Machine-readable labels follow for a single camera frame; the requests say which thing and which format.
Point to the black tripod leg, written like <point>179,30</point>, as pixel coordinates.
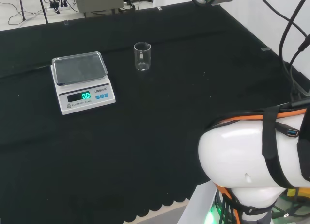
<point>22,5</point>
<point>43,8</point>

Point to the black table cloth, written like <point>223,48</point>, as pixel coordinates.
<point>145,141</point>

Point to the white mounting platform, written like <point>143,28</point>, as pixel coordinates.
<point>196,204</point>

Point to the clear glass beaker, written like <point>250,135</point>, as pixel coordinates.
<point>142,61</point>

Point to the grey metal control box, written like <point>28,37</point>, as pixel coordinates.
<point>99,1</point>

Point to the white electronic balance steel pan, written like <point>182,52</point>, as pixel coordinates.
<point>84,105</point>

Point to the white power strip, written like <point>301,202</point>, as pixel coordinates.
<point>56,5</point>

